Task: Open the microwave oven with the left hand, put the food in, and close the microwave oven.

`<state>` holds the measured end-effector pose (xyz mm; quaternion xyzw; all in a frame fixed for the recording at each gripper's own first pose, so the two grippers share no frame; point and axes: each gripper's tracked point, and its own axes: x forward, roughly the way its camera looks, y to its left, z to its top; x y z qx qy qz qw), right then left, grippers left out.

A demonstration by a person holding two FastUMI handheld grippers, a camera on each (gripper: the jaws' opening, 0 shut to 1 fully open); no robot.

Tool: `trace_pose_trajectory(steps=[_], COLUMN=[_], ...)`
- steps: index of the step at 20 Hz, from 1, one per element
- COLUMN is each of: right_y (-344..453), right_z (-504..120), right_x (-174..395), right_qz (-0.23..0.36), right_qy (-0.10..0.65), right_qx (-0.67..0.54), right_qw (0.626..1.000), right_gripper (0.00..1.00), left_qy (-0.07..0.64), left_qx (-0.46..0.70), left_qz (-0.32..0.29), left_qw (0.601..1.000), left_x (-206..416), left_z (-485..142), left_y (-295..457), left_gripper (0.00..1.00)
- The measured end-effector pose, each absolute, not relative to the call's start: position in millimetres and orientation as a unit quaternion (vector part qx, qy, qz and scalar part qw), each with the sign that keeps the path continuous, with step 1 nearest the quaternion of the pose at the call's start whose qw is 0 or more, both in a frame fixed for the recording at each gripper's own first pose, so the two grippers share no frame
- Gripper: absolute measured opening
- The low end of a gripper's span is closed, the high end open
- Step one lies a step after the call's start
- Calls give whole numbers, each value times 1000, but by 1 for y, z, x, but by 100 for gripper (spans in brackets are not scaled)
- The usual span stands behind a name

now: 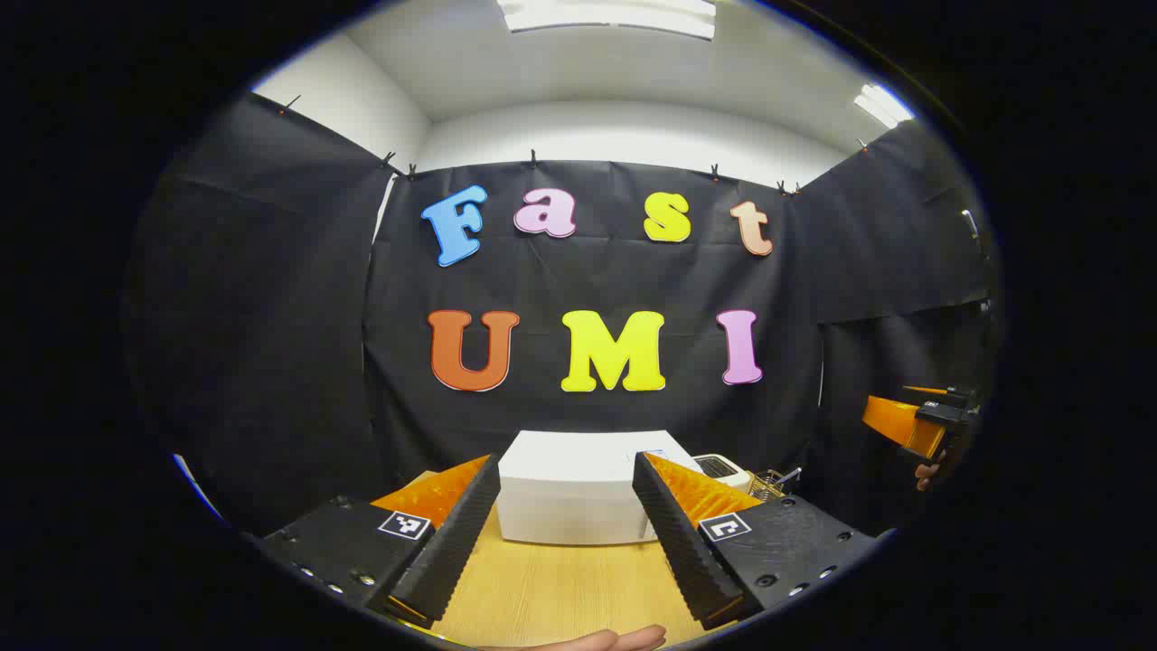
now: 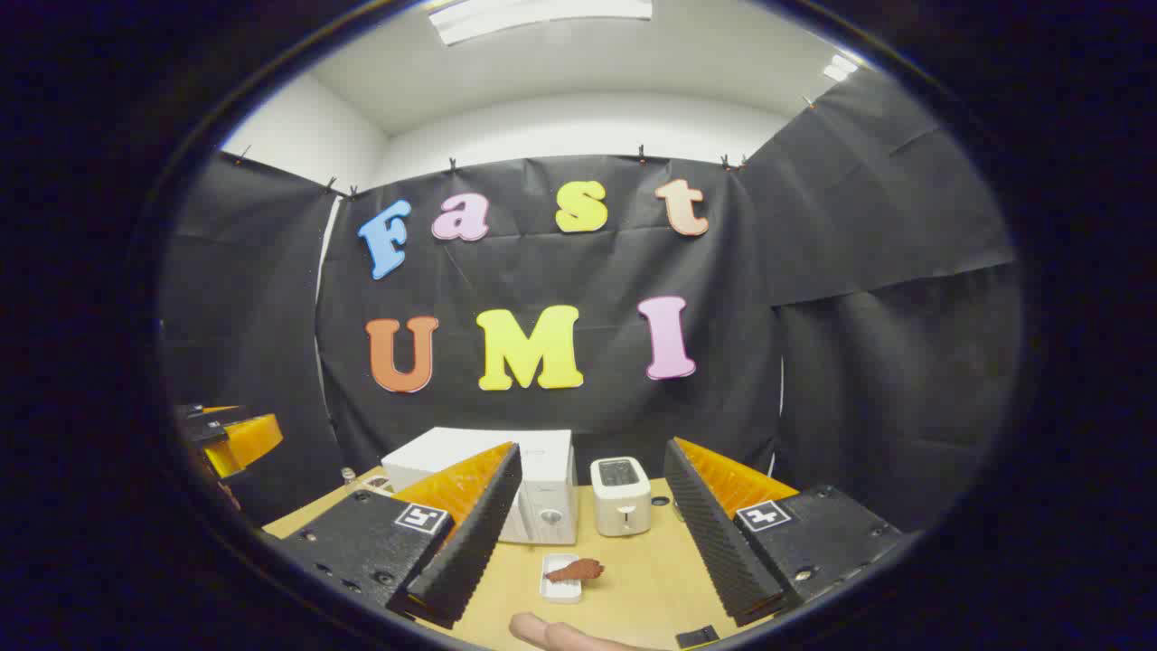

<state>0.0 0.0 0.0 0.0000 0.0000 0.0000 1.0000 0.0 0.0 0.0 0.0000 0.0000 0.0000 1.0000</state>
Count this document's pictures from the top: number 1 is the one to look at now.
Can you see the ceiling light panel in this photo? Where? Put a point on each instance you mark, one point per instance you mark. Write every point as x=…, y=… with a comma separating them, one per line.
x=881, y=104
x=606, y=16

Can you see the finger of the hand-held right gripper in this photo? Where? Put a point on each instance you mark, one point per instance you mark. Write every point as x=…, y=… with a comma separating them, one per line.
x=931, y=391
x=895, y=423

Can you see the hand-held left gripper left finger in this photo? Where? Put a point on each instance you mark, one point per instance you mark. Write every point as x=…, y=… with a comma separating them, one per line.
x=452, y=542

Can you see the black backdrop cloth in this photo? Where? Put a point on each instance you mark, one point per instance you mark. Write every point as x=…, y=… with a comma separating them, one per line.
x=271, y=316

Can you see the white microwave oven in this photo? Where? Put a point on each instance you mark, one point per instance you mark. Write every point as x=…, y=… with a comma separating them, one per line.
x=569, y=488

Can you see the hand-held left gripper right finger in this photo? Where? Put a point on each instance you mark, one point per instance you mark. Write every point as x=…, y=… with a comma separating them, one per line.
x=682, y=542

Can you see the white toaster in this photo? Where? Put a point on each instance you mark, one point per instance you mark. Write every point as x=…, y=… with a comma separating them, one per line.
x=723, y=468

